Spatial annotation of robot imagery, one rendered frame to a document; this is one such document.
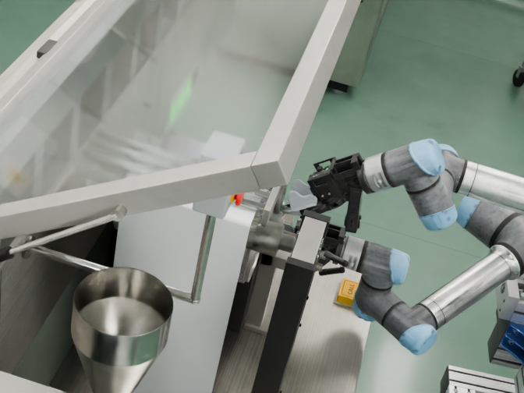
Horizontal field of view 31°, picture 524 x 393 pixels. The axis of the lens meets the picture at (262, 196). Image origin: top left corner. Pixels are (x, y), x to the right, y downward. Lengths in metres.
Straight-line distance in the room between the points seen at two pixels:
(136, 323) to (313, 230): 0.40
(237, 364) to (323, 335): 0.24
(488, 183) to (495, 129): 3.08
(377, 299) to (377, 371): 1.34
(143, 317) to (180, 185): 0.51
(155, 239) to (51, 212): 0.72
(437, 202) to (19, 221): 1.08
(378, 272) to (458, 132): 2.90
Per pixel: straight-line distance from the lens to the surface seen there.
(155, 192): 1.00
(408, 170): 1.93
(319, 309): 2.36
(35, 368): 1.94
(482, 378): 3.35
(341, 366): 2.24
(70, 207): 1.05
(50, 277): 1.81
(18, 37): 5.07
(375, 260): 2.17
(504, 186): 2.10
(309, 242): 1.68
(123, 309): 1.47
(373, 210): 4.27
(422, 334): 2.17
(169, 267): 1.80
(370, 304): 2.23
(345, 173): 1.98
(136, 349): 1.34
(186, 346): 1.93
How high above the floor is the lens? 2.48
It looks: 36 degrees down
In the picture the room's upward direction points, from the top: 13 degrees clockwise
